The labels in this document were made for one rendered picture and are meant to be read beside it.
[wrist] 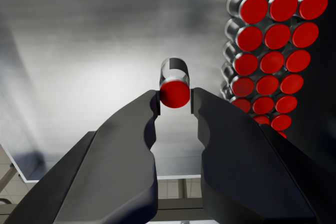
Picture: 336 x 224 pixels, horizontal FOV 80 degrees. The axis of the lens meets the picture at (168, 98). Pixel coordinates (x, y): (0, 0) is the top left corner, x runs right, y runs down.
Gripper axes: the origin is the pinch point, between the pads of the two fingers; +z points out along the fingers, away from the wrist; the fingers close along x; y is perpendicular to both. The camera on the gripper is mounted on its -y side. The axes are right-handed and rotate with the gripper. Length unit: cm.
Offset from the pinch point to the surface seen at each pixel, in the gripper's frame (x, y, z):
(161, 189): -15, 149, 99
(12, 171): -111, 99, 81
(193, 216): 6, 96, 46
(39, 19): -13.3, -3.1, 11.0
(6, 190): -150, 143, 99
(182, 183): 2, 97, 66
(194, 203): 7, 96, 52
